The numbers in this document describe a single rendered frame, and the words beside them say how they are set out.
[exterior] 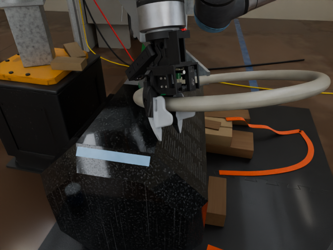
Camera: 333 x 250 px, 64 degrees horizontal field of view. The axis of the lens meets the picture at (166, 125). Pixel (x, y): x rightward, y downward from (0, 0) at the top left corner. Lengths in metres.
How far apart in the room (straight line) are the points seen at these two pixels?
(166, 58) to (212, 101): 0.12
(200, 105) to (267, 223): 1.46
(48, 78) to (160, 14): 1.35
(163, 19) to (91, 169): 0.75
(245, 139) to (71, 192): 1.51
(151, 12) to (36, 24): 1.43
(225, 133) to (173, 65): 1.70
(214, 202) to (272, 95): 1.30
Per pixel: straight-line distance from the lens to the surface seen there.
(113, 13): 4.12
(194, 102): 0.51
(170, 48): 0.50
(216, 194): 1.79
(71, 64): 1.81
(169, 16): 0.50
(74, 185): 1.20
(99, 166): 1.10
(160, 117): 0.52
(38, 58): 1.95
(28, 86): 1.82
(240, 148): 2.19
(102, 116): 1.27
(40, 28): 1.89
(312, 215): 2.05
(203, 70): 0.98
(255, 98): 0.51
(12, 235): 1.99
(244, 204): 1.94
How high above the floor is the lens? 1.50
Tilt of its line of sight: 36 degrees down
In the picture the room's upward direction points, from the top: straight up
